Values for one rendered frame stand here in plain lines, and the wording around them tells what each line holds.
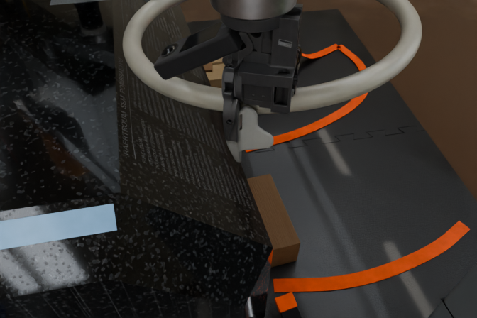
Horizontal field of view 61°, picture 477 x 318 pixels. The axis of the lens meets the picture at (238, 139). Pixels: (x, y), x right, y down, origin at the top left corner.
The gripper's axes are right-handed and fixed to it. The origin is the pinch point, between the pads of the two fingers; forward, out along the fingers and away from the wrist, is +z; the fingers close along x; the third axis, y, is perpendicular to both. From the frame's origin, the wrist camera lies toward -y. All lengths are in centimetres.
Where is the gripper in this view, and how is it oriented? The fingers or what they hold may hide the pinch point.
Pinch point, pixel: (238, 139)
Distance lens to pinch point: 56.5
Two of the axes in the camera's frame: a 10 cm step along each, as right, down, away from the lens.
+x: 2.2, -6.8, 7.0
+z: 0.2, 7.2, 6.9
